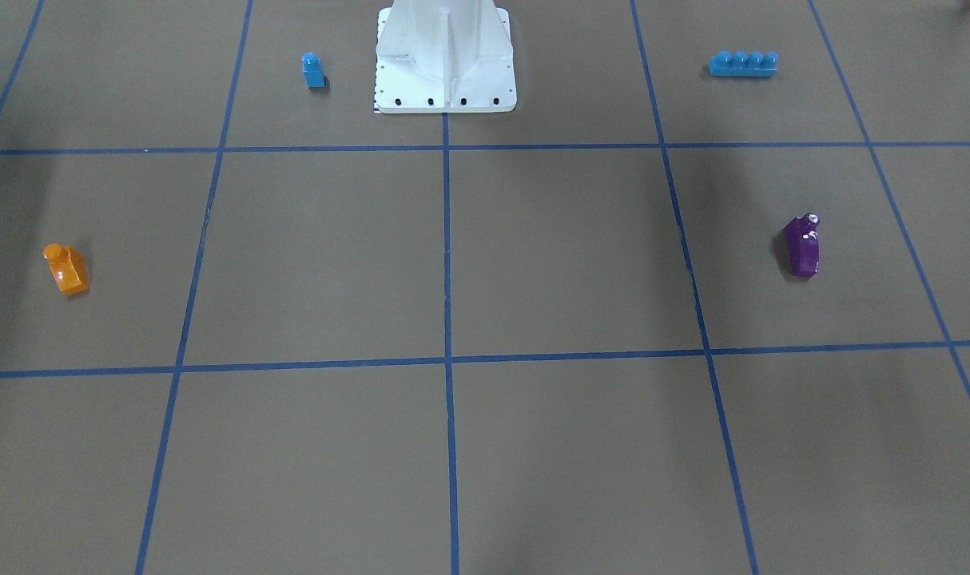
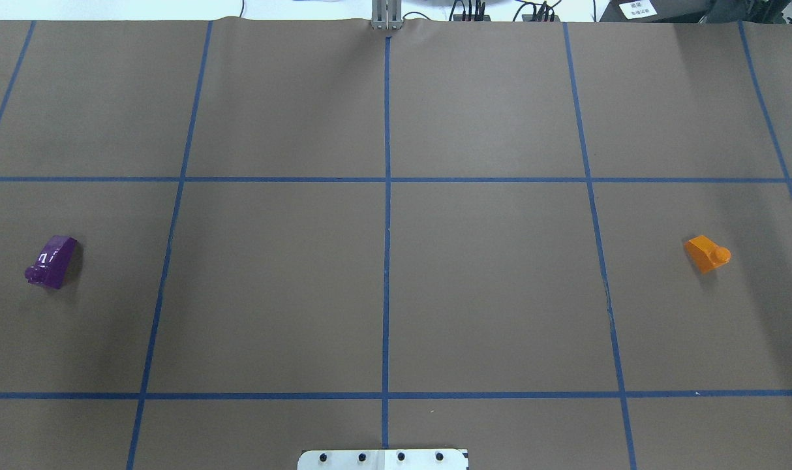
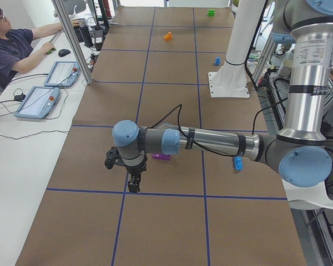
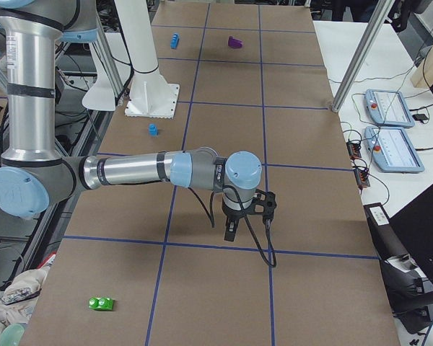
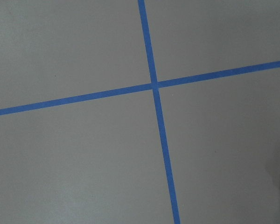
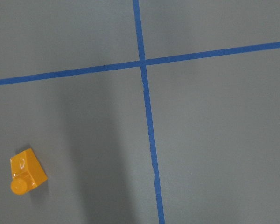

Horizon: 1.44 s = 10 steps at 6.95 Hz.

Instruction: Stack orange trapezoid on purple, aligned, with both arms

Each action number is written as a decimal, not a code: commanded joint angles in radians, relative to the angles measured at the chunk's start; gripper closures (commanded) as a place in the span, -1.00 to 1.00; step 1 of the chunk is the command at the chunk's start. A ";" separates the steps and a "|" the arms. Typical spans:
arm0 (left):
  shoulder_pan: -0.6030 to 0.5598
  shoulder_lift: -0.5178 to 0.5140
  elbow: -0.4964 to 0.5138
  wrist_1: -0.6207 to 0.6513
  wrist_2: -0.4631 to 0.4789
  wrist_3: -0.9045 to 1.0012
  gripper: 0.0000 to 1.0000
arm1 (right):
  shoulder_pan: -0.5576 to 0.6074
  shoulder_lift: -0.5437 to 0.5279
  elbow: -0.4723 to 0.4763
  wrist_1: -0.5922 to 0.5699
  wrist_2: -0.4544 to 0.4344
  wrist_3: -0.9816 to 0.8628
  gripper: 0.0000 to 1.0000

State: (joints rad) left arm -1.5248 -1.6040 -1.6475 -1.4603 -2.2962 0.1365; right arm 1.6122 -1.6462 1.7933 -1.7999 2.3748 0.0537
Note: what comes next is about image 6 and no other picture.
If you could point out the orange trapezoid block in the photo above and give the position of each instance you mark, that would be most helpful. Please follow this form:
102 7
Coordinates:
27 172

